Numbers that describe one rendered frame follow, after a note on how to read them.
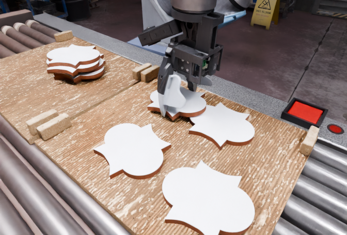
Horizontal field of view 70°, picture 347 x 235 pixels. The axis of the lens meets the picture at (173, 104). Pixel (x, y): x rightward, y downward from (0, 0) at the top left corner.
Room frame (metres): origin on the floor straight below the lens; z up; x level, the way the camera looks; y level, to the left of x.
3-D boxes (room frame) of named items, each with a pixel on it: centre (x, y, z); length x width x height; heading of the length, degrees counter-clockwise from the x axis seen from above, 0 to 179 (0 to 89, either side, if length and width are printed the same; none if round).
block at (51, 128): (0.36, 0.23, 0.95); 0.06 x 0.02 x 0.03; 141
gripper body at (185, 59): (0.42, -0.04, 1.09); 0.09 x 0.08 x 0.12; 51
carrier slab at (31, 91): (0.60, 0.32, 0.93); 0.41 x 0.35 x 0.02; 50
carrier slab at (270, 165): (0.34, -0.01, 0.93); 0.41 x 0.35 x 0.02; 51
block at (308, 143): (0.32, -0.24, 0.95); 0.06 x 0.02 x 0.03; 141
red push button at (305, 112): (0.43, -0.29, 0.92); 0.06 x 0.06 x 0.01; 50
